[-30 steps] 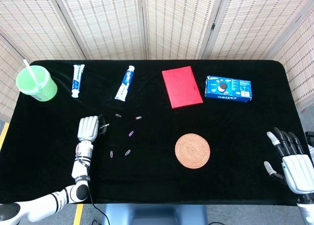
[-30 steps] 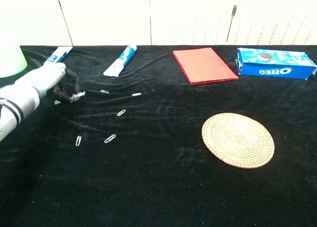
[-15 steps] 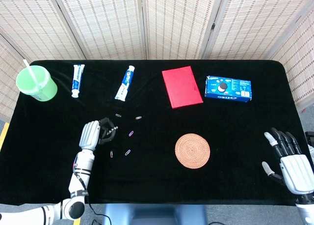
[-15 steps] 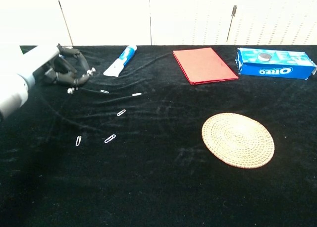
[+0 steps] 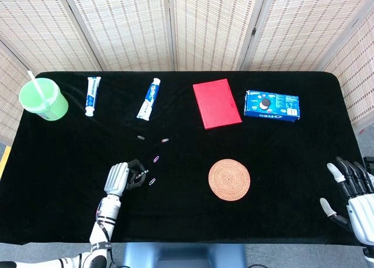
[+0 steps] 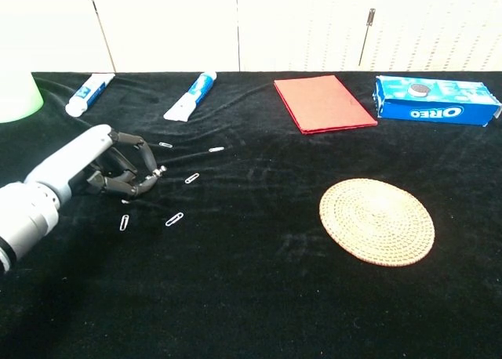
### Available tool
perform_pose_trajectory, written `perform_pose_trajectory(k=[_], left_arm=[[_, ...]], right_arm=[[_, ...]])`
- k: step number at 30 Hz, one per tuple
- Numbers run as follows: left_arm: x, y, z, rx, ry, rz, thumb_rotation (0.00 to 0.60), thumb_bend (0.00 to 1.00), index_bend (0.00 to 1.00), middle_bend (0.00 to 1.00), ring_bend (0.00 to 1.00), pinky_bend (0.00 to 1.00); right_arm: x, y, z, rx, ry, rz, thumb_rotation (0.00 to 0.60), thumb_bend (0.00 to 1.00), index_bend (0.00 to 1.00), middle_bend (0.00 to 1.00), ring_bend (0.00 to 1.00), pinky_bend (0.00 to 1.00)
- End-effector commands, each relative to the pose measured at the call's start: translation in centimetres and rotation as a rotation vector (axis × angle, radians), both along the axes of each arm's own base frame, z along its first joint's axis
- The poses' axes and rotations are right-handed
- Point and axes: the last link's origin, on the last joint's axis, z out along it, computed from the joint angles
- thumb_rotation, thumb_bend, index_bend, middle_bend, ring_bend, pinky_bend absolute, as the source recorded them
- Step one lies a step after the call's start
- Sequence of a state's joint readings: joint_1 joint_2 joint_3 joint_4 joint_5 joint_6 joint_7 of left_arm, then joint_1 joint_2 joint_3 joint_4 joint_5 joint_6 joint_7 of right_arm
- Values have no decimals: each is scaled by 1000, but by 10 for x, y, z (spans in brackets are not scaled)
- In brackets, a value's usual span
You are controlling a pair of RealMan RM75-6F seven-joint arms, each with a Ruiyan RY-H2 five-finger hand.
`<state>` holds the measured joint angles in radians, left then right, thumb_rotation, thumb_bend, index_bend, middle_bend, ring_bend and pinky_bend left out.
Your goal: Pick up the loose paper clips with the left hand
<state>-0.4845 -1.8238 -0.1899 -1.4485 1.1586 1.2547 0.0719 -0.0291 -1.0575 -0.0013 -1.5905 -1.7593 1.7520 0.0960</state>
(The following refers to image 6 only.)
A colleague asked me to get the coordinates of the grey black left robot hand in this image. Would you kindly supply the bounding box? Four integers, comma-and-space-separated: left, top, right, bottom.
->
24, 124, 159, 201

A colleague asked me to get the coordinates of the white notched metal strip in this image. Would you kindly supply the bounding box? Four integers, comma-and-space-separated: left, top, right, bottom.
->
121, 165, 168, 205

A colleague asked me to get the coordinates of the blue white toothpaste tube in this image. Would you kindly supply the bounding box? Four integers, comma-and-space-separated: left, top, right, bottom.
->
162, 71, 218, 122
64, 73, 116, 118

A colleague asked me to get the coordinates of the white green plastic bowl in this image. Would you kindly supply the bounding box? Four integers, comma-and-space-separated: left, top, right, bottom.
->
0, 71, 45, 124

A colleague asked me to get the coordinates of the black velvet tablecloth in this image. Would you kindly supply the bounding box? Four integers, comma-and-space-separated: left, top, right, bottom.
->
0, 71, 502, 359

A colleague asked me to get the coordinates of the red folded cloth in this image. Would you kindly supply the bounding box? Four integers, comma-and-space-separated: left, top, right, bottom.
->
273, 74, 379, 136

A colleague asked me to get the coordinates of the round woven straw coaster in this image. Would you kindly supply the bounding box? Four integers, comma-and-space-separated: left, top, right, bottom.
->
318, 178, 436, 267

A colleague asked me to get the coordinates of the blue Oreo cookie box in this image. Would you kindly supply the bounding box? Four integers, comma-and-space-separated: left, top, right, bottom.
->
372, 74, 502, 128

